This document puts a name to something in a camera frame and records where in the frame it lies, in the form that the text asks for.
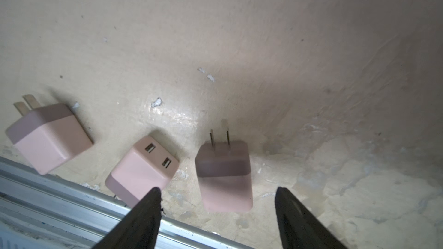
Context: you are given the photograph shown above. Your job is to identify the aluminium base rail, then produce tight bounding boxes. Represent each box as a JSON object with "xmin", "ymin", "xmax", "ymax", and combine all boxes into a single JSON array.
[{"xmin": 0, "ymin": 156, "xmax": 257, "ymax": 249}]

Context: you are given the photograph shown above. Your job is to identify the pink plug cube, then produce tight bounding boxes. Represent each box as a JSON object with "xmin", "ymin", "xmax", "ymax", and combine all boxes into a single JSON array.
[
  {"xmin": 195, "ymin": 131, "xmax": 253, "ymax": 213},
  {"xmin": 105, "ymin": 136, "xmax": 179, "ymax": 208},
  {"xmin": 5, "ymin": 94, "xmax": 93, "ymax": 175}
]

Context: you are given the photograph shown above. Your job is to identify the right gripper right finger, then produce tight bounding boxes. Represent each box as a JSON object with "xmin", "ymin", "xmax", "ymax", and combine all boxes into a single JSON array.
[{"xmin": 275, "ymin": 187, "xmax": 345, "ymax": 249}]

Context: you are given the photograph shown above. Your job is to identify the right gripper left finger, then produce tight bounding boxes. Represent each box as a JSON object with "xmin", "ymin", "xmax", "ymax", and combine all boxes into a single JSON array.
[{"xmin": 94, "ymin": 187, "xmax": 162, "ymax": 249}]

